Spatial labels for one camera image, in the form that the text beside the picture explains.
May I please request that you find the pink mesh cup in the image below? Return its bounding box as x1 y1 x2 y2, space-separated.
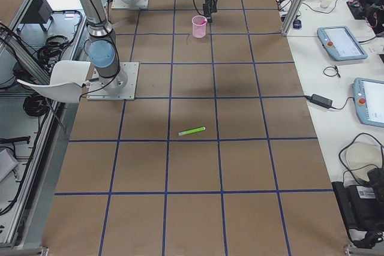
191 15 207 38

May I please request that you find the white paper cup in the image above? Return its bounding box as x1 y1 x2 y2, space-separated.
320 0 334 9

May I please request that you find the green pen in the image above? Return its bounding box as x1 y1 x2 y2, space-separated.
178 127 206 136

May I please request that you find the upper blue teach pendant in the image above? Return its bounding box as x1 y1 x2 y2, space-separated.
317 26 368 61

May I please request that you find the blue teach pendant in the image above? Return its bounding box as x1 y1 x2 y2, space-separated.
317 26 368 61
352 77 383 128

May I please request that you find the black power adapter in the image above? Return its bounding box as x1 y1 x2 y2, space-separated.
304 94 332 109

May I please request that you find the white plastic chair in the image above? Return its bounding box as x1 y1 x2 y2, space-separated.
17 60 91 104

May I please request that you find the lower blue teach pendant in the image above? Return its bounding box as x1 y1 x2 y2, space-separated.
352 77 383 128

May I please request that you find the black box with label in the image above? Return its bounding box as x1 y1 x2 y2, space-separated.
332 182 383 248

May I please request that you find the small black cable loop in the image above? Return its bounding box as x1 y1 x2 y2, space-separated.
323 65 341 79

